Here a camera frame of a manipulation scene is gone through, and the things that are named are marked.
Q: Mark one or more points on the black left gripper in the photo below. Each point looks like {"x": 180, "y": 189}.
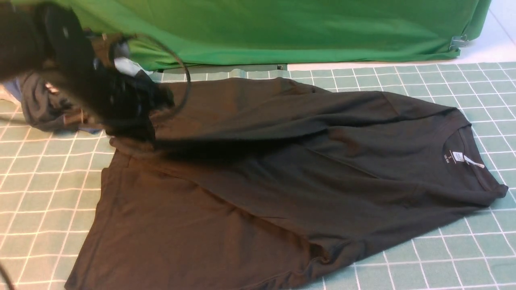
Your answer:
{"x": 104, "y": 98}

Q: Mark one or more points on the dark gray long-sleeved shirt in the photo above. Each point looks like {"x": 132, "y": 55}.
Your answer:
{"x": 270, "y": 184}

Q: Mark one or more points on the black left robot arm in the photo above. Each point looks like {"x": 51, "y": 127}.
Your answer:
{"x": 34, "y": 35}

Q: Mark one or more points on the white crumpled shirt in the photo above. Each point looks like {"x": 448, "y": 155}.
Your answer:
{"x": 122, "y": 64}

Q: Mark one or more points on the green backdrop cloth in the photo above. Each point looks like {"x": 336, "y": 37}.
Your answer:
{"x": 238, "y": 32}

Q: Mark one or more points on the dark gray crumpled garment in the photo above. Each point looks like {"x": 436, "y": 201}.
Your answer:
{"x": 40, "y": 108}

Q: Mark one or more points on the green grid table mat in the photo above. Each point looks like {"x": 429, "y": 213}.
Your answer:
{"x": 50, "y": 184}

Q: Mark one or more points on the blue crumpled garment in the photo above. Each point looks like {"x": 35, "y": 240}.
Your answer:
{"x": 10, "y": 86}

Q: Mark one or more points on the metal binder clip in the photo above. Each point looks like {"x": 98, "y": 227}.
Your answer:
{"x": 458, "y": 42}

